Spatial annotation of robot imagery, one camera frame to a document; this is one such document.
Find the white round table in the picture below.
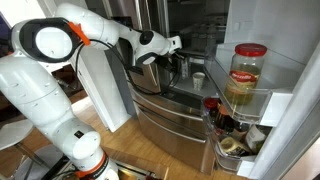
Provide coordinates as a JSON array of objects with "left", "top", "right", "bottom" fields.
[{"left": 0, "top": 119, "right": 35, "bottom": 152}]

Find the clear door bin with bottles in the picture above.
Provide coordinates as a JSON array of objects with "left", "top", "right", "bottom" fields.
[{"left": 201, "top": 96, "right": 265, "bottom": 174}]

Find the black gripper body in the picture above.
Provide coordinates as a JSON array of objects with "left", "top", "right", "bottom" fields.
[{"left": 158, "top": 52, "right": 182, "bottom": 74}]

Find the dark bottle with label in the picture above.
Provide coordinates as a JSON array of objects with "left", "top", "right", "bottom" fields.
[{"left": 213, "top": 103, "right": 235, "bottom": 133}]

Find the clear door bin with jar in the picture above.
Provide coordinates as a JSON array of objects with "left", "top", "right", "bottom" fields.
[{"left": 203, "top": 41, "right": 295, "bottom": 127}]

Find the yellow lid jar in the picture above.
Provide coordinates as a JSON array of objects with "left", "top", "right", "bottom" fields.
[{"left": 219, "top": 136, "right": 252, "bottom": 158}]

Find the open refrigerator door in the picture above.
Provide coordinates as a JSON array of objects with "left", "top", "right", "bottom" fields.
[{"left": 201, "top": 0, "right": 320, "bottom": 180}]

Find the confetti print paper cup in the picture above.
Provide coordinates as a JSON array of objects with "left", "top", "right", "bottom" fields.
[{"left": 192, "top": 71, "right": 206, "bottom": 92}]

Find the glass jar red lid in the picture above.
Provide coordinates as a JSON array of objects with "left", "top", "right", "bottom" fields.
[{"left": 223, "top": 43, "right": 268, "bottom": 106}]

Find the white carton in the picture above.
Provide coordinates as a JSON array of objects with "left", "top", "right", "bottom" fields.
[{"left": 244, "top": 124, "right": 268, "bottom": 155}]

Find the shallow stainless freezer drawer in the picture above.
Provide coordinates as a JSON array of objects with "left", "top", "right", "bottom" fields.
[{"left": 131, "top": 89, "right": 209, "bottom": 135}]

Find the red capped bottle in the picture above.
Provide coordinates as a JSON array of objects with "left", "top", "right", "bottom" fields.
[{"left": 203, "top": 97, "right": 220, "bottom": 118}]

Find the deep stainless freezer drawer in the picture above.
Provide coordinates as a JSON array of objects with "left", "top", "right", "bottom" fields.
[{"left": 135, "top": 109, "right": 215, "bottom": 175}]

